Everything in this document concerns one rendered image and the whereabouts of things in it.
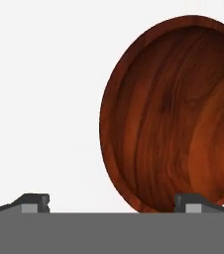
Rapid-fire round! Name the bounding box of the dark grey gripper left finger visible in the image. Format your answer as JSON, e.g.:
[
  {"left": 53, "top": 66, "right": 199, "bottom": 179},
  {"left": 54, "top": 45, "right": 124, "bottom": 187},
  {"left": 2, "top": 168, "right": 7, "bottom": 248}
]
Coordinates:
[{"left": 0, "top": 192, "right": 52, "bottom": 214}]

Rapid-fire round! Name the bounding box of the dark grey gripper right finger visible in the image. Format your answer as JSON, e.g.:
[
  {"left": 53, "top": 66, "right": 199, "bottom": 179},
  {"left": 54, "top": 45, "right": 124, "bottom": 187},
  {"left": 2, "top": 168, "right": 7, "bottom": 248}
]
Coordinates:
[{"left": 173, "top": 192, "right": 224, "bottom": 214}]

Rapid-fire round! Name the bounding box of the large brown wooden bowl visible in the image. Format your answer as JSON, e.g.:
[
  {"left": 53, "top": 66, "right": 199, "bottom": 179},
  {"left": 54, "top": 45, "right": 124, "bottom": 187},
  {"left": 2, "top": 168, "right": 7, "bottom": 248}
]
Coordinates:
[{"left": 99, "top": 14, "right": 224, "bottom": 213}]

